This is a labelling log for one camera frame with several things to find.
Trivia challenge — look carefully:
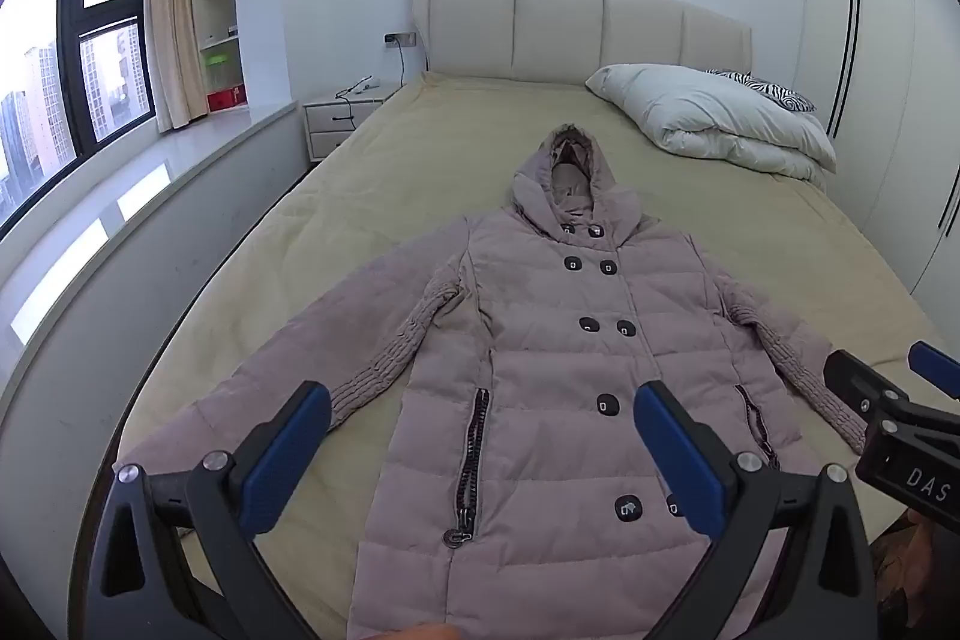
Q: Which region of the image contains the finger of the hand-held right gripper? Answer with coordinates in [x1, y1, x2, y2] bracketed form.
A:
[823, 350, 914, 432]
[907, 341, 960, 399]

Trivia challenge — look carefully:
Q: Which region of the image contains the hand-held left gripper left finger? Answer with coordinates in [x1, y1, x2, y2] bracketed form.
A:
[71, 380, 335, 640]

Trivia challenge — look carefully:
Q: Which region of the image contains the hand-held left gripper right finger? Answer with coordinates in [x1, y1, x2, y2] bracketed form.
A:
[632, 380, 878, 640]

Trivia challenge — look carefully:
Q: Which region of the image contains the black framed window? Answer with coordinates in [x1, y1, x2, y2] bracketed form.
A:
[0, 0, 157, 236]

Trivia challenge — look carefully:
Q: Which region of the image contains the zebra print pillow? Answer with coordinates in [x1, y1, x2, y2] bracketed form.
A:
[705, 68, 817, 115]

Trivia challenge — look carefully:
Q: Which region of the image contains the beige curtain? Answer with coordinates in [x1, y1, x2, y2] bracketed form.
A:
[144, 0, 207, 133]

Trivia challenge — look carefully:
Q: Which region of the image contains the bed with beige sheet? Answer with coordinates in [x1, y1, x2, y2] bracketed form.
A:
[67, 72, 950, 640]

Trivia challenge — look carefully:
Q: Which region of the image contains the brown cloth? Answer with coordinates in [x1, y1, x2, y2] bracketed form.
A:
[870, 509, 960, 640]

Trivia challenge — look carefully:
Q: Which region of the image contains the mauve hooded puffer jacket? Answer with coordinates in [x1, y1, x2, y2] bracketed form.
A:
[112, 122, 871, 640]

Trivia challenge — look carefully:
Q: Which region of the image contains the black charging cable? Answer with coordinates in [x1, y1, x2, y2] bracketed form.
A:
[335, 40, 406, 103]

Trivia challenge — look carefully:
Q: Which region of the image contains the cream padded headboard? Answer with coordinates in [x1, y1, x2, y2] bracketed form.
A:
[412, 0, 753, 86]

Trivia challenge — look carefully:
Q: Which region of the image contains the white wardrobe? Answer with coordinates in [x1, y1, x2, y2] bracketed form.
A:
[791, 0, 960, 311]

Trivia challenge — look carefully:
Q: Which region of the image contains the white folded duvet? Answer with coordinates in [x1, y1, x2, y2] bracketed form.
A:
[585, 62, 837, 185]

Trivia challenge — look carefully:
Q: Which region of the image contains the white window sill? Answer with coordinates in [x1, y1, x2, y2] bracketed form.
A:
[0, 104, 308, 401]

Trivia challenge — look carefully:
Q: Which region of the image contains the white nightstand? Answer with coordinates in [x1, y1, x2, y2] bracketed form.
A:
[302, 79, 406, 163]

